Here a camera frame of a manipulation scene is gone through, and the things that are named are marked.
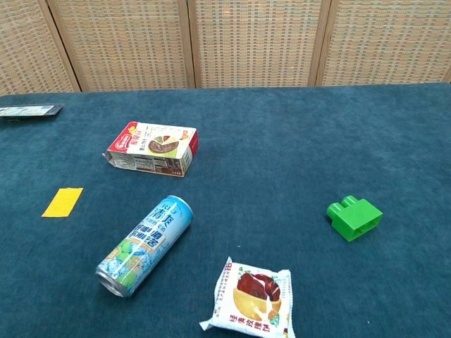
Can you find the blue drink can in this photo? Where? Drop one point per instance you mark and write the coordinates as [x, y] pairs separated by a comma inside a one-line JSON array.
[[148, 243]]

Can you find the blue table cloth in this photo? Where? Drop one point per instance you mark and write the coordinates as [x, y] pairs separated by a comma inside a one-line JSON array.
[[267, 169]]

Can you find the green toy building block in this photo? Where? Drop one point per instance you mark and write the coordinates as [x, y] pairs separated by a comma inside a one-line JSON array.
[[354, 218]]

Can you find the white snack packet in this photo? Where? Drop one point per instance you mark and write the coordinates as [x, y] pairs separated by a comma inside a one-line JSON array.
[[253, 299]]

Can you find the red and white food carton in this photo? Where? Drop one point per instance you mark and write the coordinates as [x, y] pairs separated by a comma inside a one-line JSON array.
[[155, 147]]

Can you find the woven folding screen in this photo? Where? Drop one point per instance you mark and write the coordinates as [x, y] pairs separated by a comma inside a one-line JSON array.
[[246, 42]]

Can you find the flat black printed package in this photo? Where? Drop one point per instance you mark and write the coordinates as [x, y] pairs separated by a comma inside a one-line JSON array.
[[28, 110]]

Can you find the yellow card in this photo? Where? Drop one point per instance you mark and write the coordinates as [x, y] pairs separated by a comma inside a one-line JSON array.
[[62, 203]]

